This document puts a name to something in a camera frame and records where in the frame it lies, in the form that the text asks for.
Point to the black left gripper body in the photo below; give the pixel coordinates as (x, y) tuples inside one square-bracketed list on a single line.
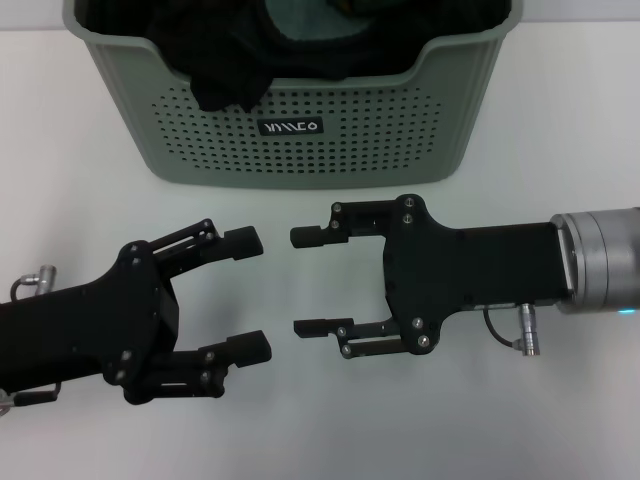
[(100, 325)]

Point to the grey-green cloth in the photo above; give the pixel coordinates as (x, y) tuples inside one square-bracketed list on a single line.
[(285, 20)]

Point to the green plastic storage box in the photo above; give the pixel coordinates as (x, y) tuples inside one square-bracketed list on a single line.
[(225, 150)]

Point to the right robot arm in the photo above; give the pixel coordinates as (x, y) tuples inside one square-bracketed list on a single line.
[(600, 260)]

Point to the grey yellow black-edged towel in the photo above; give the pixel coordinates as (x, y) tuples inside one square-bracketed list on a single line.
[(350, 30)]

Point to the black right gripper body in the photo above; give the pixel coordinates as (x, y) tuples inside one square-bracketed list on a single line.
[(475, 265)]

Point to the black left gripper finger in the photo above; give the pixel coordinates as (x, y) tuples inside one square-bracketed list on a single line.
[(245, 350), (240, 242)]

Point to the black cloth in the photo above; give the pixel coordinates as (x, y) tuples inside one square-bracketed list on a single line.
[(225, 75)]

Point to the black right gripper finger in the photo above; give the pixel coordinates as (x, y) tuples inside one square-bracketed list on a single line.
[(310, 236), (315, 327)]

